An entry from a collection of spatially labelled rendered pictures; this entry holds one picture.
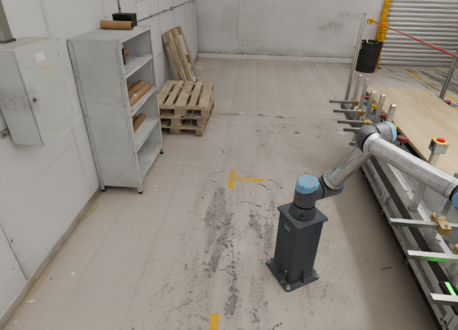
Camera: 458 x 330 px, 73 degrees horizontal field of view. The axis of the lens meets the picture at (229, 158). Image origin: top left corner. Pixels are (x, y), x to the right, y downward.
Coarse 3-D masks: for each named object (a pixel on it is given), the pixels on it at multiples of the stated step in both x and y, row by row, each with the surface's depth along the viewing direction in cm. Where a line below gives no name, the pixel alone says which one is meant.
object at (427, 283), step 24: (384, 120) 311; (408, 144) 261; (360, 168) 380; (384, 192) 300; (432, 192) 221; (384, 216) 302; (456, 216) 193; (408, 240) 255; (456, 240) 192; (432, 288) 218; (432, 312) 215
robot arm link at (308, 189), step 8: (304, 176) 210; (296, 184) 205; (304, 184) 202; (312, 184) 202; (320, 184) 206; (296, 192) 206; (304, 192) 201; (312, 192) 201; (320, 192) 205; (296, 200) 208; (304, 200) 204; (312, 200) 205
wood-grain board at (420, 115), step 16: (400, 96) 346; (416, 96) 348; (432, 96) 349; (400, 112) 304; (416, 112) 305; (432, 112) 306; (448, 112) 307; (400, 128) 272; (416, 128) 273; (432, 128) 274; (448, 128) 274; (416, 144) 247; (448, 160) 226
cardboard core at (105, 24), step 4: (100, 20) 297; (104, 20) 297; (108, 20) 297; (112, 20) 297; (116, 20) 297; (100, 24) 296; (104, 24) 296; (108, 24) 296; (112, 24) 296; (116, 24) 295; (120, 24) 295; (124, 24) 295; (128, 24) 295; (132, 24) 300; (104, 28) 299; (108, 28) 298; (112, 28) 298; (116, 28) 298; (120, 28) 297; (124, 28) 297; (128, 28) 296; (132, 28) 301
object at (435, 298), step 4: (432, 296) 133; (436, 296) 133; (440, 296) 133; (444, 296) 133; (448, 296) 133; (452, 296) 133; (456, 296) 133; (432, 300) 133; (436, 300) 132; (440, 300) 132; (444, 300) 132; (448, 300) 132; (452, 300) 132; (456, 300) 132; (440, 304) 133; (444, 304) 133; (448, 304) 133; (452, 304) 132; (456, 304) 132
